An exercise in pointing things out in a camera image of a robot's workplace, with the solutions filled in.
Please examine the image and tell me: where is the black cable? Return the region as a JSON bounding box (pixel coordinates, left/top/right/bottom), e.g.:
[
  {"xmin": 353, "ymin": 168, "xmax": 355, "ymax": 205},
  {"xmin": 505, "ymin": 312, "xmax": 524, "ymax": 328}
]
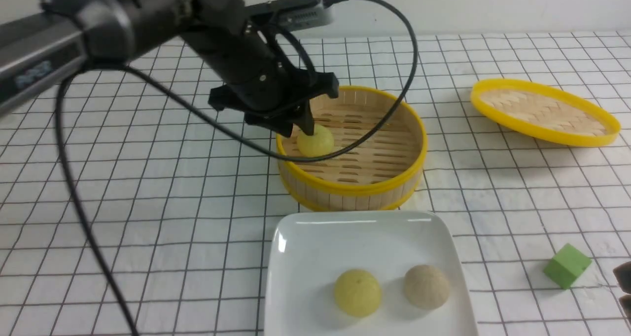
[{"xmin": 54, "ymin": 0, "xmax": 420, "ymax": 336}]

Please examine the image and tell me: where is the yellow steamed bun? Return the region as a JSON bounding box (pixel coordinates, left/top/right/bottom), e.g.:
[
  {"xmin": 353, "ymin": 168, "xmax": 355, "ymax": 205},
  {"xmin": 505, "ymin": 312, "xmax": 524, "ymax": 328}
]
[{"xmin": 297, "ymin": 124, "xmax": 334, "ymax": 157}]

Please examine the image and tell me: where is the dark object at edge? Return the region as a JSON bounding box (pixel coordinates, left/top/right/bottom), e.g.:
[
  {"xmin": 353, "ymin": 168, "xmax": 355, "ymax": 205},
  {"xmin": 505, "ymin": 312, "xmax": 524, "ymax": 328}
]
[{"xmin": 613, "ymin": 261, "xmax": 631, "ymax": 319}]

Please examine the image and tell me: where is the beige steamed bun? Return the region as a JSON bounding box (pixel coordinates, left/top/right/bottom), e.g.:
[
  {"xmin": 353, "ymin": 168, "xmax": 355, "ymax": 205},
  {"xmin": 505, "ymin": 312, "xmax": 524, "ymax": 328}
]
[{"xmin": 403, "ymin": 265, "xmax": 451, "ymax": 310}]

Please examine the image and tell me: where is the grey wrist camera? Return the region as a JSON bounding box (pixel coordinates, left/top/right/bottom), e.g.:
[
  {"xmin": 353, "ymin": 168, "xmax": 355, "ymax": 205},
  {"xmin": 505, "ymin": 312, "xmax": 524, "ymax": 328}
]
[{"xmin": 245, "ymin": 0, "xmax": 334, "ymax": 32}]

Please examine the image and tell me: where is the round bamboo steamer basket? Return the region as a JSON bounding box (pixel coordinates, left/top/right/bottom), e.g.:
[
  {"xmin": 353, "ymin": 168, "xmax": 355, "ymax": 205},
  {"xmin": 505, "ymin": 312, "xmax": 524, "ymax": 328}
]
[{"xmin": 278, "ymin": 85, "xmax": 428, "ymax": 212}]

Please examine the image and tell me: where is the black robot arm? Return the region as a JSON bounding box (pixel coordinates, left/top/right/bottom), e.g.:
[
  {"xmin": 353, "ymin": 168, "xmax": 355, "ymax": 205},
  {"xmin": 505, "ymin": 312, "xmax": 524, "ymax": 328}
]
[{"xmin": 0, "ymin": 0, "xmax": 340, "ymax": 137}]

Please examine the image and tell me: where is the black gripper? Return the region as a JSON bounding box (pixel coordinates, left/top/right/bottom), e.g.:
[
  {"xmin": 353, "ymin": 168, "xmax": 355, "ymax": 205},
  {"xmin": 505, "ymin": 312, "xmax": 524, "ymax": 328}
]
[{"xmin": 182, "ymin": 18, "xmax": 340, "ymax": 138}]

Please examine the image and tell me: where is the yellow-rimmed bamboo steamer lid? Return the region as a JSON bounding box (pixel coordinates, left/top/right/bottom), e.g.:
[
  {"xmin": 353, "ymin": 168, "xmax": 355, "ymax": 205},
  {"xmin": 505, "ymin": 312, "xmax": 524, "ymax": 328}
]
[{"xmin": 470, "ymin": 78, "xmax": 621, "ymax": 147}]

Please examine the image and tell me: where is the yellow bun on plate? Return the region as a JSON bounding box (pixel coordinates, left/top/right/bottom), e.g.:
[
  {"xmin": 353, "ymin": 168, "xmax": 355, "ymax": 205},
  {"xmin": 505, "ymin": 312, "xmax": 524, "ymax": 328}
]
[{"xmin": 334, "ymin": 269, "xmax": 382, "ymax": 318}]

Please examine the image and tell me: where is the white grid tablecloth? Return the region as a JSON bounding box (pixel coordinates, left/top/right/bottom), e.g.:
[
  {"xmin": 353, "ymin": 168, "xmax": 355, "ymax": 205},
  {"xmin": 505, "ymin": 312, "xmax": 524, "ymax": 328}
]
[{"xmin": 0, "ymin": 31, "xmax": 631, "ymax": 336}]

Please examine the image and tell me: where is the white square plate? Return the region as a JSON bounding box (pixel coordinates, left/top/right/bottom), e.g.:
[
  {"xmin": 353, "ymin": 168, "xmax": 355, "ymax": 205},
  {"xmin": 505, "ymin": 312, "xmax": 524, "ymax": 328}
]
[{"xmin": 264, "ymin": 210, "xmax": 479, "ymax": 336}]

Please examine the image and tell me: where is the green foam cube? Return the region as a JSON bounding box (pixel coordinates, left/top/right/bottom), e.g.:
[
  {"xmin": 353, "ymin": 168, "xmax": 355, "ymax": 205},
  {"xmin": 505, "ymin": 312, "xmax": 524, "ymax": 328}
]
[{"xmin": 543, "ymin": 243, "xmax": 592, "ymax": 290}]

